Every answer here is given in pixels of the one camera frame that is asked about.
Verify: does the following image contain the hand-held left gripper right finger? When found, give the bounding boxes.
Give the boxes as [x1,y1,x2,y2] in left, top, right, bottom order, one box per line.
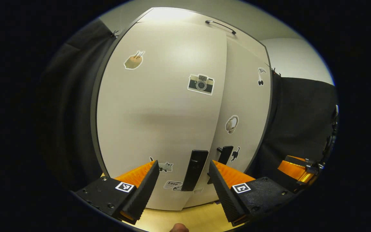
[208,160,295,227]

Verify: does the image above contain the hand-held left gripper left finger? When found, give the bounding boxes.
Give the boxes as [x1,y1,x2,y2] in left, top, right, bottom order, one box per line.
[75,160,160,225]

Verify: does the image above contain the white shoe cabinet door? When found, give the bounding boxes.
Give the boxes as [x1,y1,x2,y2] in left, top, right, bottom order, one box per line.
[185,36,272,208]
[96,21,228,211]

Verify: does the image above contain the white shoe cabinet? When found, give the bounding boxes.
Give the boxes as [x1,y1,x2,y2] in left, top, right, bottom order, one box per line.
[90,6,273,211]

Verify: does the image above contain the white cabinet drawer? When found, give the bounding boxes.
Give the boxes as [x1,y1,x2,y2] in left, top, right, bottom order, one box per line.
[137,7,271,62]

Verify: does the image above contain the black door handle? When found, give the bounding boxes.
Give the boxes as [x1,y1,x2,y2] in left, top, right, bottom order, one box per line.
[208,146,234,185]
[181,150,209,192]

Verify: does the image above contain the black drawer handle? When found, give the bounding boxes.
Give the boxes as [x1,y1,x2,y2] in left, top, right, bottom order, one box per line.
[205,20,237,35]

